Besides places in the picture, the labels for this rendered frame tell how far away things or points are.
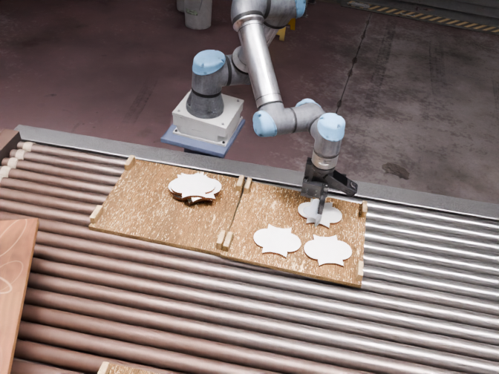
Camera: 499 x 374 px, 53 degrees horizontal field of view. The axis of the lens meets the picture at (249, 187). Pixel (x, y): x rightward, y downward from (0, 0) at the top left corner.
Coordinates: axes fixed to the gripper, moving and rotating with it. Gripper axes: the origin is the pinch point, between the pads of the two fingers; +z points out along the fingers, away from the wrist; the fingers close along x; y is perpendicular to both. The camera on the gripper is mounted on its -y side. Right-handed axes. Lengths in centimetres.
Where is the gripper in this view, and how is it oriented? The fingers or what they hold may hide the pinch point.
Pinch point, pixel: (319, 213)
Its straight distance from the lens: 161.4
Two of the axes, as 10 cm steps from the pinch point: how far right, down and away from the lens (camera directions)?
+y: -9.7, -1.9, 1.2
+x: -2.1, 6.3, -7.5
